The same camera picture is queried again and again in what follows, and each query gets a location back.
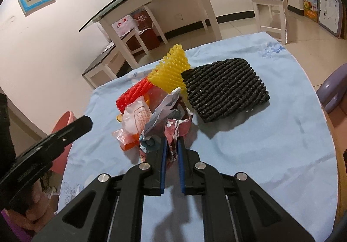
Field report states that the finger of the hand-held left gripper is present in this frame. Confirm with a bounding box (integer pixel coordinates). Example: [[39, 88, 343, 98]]
[[41, 115, 93, 150]]

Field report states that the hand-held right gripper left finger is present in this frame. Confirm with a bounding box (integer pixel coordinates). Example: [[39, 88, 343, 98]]
[[31, 137, 169, 242]]

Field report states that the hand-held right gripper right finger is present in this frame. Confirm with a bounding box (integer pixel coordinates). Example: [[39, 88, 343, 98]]
[[177, 136, 316, 242]]

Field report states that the pink plastic bucket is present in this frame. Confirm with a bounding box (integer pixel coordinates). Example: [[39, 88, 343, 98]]
[[50, 111, 79, 177]]

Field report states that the printed paper wrapper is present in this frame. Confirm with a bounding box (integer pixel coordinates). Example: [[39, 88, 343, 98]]
[[138, 87, 194, 172]]

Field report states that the person's left forearm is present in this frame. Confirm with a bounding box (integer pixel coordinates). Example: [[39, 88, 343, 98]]
[[0, 208, 36, 242]]

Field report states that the person's left hand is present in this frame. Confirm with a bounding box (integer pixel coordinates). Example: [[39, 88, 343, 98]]
[[5, 182, 56, 235]]

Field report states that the pile of paper scraps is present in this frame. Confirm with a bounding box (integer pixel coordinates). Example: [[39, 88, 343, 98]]
[[41, 169, 59, 199]]

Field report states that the orange plastic wrapper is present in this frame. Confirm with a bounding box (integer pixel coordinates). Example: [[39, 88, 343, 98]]
[[123, 139, 141, 151]]

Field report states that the pink translucent plastic packet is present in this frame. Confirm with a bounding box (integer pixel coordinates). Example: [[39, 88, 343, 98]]
[[112, 95, 154, 151]]

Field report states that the red foam net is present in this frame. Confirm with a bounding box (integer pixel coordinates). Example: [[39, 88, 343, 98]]
[[116, 79, 154, 114]]

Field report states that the dark-top white bench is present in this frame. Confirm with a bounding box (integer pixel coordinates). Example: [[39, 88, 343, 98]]
[[81, 29, 149, 88]]

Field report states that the light blue floral cloth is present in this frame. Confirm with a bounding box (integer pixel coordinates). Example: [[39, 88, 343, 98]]
[[56, 31, 340, 242]]

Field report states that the white paper sheet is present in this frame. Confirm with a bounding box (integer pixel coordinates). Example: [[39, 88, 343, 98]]
[[101, 43, 117, 54]]

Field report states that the black foam net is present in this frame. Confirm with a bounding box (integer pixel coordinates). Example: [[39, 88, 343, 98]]
[[181, 58, 271, 123]]

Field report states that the yellow foam net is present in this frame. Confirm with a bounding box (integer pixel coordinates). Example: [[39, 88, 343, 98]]
[[148, 44, 193, 101]]

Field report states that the dark red box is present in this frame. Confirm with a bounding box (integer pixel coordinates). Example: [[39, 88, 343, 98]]
[[127, 28, 160, 54]]

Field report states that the pink plastic bag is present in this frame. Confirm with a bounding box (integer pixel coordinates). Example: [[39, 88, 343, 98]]
[[111, 14, 139, 36]]

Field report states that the red gift bag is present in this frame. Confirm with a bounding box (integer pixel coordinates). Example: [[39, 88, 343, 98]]
[[131, 10, 152, 31]]

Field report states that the pink and purple child chair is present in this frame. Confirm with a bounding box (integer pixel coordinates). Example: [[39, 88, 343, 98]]
[[316, 63, 347, 204]]

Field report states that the colourful printed box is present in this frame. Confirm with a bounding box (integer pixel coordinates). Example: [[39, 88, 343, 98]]
[[302, 0, 319, 21]]

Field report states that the purple framed drawing board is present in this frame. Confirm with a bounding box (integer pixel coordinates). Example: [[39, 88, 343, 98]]
[[317, 0, 343, 39]]

